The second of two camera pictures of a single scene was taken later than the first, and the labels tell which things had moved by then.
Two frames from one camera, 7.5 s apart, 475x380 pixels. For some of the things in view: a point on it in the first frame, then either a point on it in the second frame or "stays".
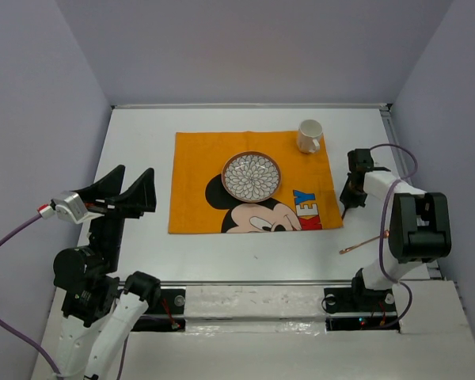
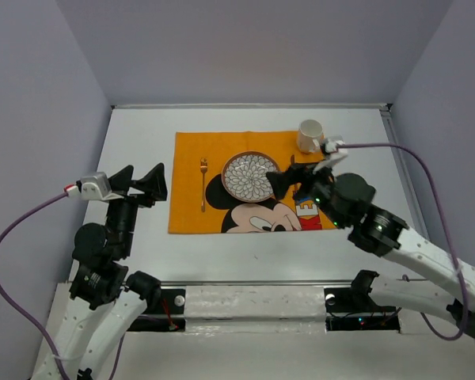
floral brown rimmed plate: x=251 y=176 stays
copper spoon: x=343 y=251 → x=203 y=167
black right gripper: x=347 y=199 → x=281 y=180
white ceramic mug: x=309 y=134 stays
